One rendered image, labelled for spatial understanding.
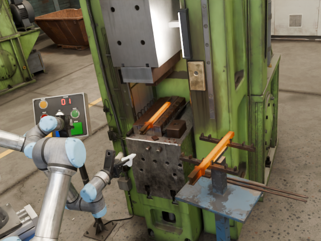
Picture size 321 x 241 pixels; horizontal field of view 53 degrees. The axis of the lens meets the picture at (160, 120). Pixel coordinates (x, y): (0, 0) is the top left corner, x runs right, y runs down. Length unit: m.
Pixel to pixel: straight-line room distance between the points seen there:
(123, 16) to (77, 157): 0.83
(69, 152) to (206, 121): 0.97
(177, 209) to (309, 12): 5.38
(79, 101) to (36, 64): 5.19
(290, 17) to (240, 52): 4.89
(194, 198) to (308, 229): 1.15
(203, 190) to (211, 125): 0.41
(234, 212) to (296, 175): 1.54
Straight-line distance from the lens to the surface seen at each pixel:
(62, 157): 1.32
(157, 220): 2.51
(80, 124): 2.12
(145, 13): 1.74
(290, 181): 3.09
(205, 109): 1.96
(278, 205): 2.85
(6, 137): 1.63
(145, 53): 1.81
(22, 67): 6.81
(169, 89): 2.40
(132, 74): 1.90
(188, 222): 2.31
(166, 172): 2.07
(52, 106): 2.19
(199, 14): 1.78
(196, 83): 1.88
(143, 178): 2.20
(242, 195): 1.80
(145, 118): 2.09
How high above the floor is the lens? 1.92
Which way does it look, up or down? 27 degrees down
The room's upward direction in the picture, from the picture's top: 9 degrees counter-clockwise
